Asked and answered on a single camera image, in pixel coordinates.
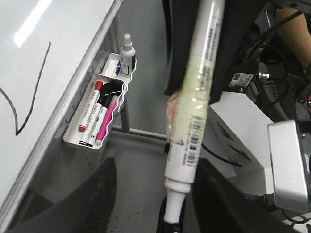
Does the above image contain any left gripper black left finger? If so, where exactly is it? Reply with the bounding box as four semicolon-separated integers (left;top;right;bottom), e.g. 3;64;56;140
14;157;117;233

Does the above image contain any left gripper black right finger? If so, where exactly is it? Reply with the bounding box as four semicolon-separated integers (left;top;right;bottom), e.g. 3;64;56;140
192;159;295;233

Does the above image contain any taped black whiteboard marker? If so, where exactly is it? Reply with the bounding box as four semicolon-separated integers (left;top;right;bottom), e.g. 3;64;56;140
157;0;225;233

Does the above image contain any grey whiteboard stand leg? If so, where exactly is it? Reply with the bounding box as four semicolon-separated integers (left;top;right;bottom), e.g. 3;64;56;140
120;107;167;141

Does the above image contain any upper black capped white marker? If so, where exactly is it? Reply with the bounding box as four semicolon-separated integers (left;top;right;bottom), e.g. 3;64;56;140
79;94;106;145

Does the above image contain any black capped white marker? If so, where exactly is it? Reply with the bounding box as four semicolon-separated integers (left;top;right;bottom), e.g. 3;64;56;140
86;94;112;147
79;94;106;145

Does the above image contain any white marker tray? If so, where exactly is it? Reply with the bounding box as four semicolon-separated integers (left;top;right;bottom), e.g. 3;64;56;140
63;73;132;152

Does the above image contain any lower black capped white marker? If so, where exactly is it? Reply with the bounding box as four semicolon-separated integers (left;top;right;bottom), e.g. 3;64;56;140
86;94;112;147

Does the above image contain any pink marker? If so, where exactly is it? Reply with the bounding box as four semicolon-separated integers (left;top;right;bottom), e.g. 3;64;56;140
95;95;118;145

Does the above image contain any red capped white marker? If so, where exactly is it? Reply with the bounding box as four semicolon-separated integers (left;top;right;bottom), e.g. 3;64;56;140
78;80;103;132

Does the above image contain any blue capped marker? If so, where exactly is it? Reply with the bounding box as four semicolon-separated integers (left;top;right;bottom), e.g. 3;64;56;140
112;60;121;78

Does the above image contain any white spray cleaner bottle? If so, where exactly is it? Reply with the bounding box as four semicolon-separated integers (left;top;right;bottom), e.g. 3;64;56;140
120;33;136;77

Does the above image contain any silver camera box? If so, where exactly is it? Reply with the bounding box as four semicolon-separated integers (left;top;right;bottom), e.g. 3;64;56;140
268;120;311;213

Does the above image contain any black robot arm with cables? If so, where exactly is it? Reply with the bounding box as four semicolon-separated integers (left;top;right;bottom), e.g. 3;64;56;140
162;0;311;122

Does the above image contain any white whiteboard with grey frame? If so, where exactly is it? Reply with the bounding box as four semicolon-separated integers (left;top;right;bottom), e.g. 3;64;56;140
0;0;122;232

